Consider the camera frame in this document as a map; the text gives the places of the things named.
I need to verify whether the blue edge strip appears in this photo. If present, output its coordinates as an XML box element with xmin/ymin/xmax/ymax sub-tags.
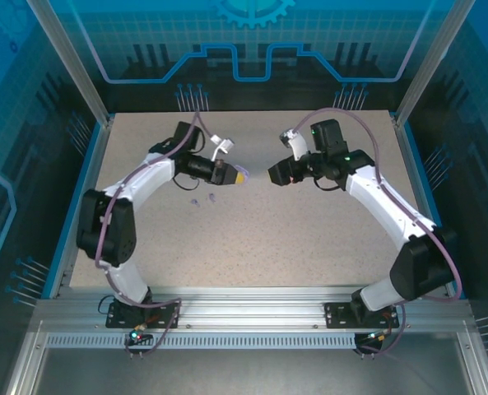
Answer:
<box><xmin>40</xmin><ymin>123</ymin><xmax>105</xmax><ymax>300</ymax></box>
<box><xmin>402</xmin><ymin>123</ymin><xmax>467</xmax><ymax>300</ymax></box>

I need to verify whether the aluminium front beam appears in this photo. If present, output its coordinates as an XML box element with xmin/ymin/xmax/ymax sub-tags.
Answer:
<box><xmin>33</xmin><ymin>286</ymin><xmax>473</xmax><ymax>332</ymax></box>

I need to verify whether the small LED circuit board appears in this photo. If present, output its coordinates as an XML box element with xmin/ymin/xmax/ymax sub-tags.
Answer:
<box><xmin>356</xmin><ymin>330</ymin><xmax>387</xmax><ymax>346</ymax></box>
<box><xmin>128</xmin><ymin>324</ymin><xmax>152</xmax><ymax>345</ymax></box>

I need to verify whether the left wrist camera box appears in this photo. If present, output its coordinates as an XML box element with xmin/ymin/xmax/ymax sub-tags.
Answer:
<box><xmin>209</xmin><ymin>133</ymin><xmax>235</xmax><ymax>164</ymax></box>

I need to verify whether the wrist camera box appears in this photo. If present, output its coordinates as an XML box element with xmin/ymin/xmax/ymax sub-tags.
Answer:
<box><xmin>209</xmin><ymin>133</ymin><xmax>235</xmax><ymax>164</ymax></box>
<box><xmin>279</xmin><ymin>128</ymin><xmax>309</xmax><ymax>162</ymax></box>

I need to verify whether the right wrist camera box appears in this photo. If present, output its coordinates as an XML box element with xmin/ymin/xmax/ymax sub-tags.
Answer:
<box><xmin>279</xmin><ymin>128</ymin><xmax>309</xmax><ymax>162</ymax></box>

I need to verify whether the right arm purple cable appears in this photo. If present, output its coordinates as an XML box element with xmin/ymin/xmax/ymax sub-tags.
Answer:
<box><xmin>293</xmin><ymin>107</ymin><xmax>462</xmax><ymax>358</ymax></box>

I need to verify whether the aluminium side rail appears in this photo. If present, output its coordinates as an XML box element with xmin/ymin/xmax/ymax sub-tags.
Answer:
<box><xmin>393</xmin><ymin>117</ymin><xmax>453</xmax><ymax>300</ymax></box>
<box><xmin>48</xmin><ymin>117</ymin><xmax>116</xmax><ymax>300</ymax></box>

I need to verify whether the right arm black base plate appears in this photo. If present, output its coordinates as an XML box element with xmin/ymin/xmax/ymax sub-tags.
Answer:
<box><xmin>323</xmin><ymin>302</ymin><xmax>400</xmax><ymax>329</ymax></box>

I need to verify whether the aluminium frame post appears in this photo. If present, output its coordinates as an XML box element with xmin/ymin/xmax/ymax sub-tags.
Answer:
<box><xmin>393</xmin><ymin>0</ymin><xmax>477</xmax><ymax>127</ymax></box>
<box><xmin>26</xmin><ymin>0</ymin><xmax>116</xmax><ymax>127</ymax></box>

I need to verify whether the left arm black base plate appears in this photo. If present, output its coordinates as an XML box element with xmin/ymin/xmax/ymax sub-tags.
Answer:
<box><xmin>105</xmin><ymin>302</ymin><xmax>182</xmax><ymax>329</ymax></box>

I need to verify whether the slotted grey cable duct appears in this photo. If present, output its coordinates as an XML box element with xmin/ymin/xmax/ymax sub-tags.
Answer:
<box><xmin>45</xmin><ymin>333</ymin><xmax>358</xmax><ymax>350</ymax></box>

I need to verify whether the aluminium lower frame bar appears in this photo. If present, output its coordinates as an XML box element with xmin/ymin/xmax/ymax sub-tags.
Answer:
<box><xmin>455</xmin><ymin>324</ymin><xmax>488</xmax><ymax>395</ymax></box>
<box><xmin>2</xmin><ymin>320</ymin><xmax>49</xmax><ymax>395</ymax></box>

